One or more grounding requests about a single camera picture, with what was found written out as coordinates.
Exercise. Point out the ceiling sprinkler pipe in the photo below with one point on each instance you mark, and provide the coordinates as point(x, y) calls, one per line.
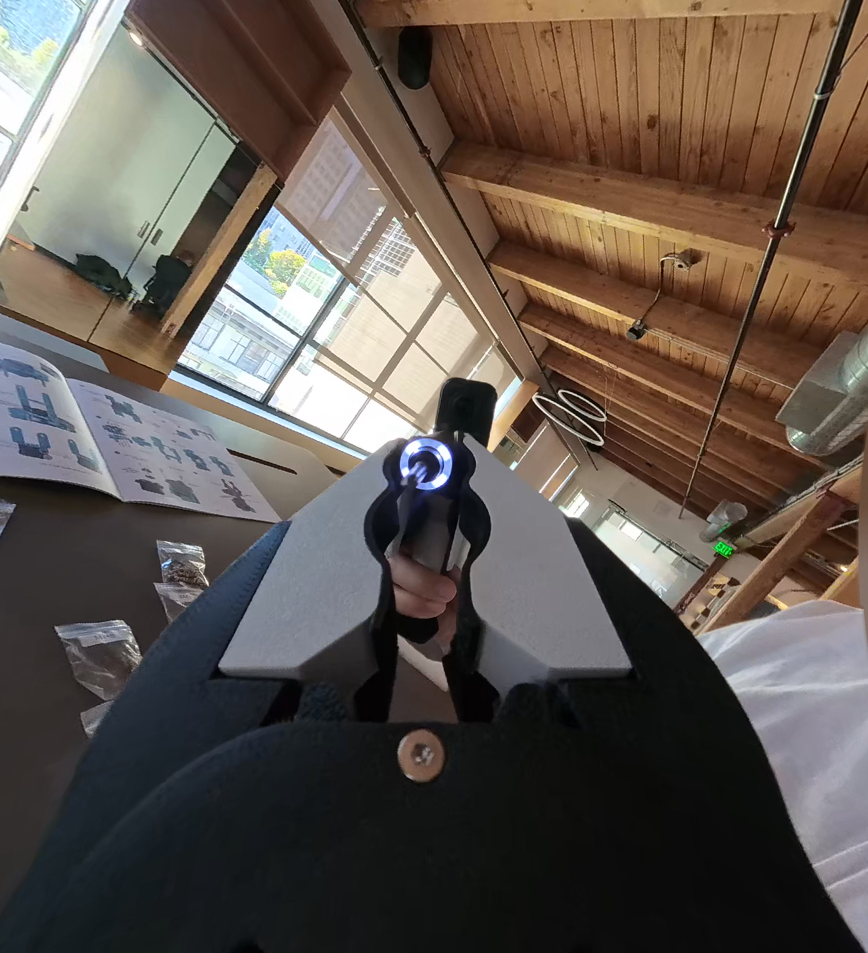
point(776, 231)

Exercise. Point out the wooden support post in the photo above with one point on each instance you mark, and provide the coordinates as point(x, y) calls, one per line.
point(776, 566)

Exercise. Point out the dark ceiling fixture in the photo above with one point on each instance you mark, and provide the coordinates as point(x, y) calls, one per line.
point(414, 58)

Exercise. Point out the green exit sign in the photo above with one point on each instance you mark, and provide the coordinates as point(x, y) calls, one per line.
point(724, 549)

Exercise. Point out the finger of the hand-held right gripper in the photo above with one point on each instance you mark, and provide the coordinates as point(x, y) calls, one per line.
point(434, 540)

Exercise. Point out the open instruction booklet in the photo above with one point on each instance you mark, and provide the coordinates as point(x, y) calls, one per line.
point(69, 432)

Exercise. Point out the beige roller window blind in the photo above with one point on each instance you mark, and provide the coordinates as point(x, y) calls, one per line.
point(404, 320)

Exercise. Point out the person's right hand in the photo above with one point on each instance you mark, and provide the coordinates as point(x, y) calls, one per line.
point(422, 592)

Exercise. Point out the dark desk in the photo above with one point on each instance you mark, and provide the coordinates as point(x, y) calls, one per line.
point(46, 573)

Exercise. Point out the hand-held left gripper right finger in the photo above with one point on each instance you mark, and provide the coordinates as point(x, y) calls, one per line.
point(545, 595)

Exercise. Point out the person's white shirt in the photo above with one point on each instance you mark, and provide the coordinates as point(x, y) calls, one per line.
point(798, 707)

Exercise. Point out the silver spiral air duct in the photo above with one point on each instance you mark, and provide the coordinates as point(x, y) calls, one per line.
point(836, 394)

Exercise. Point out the dark green bag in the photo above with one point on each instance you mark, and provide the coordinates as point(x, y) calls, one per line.
point(102, 275)

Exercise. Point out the ceiling conduit with junction box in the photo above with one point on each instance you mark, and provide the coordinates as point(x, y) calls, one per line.
point(635, 331)

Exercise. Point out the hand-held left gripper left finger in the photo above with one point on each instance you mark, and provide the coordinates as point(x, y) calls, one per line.
point(307, 595)

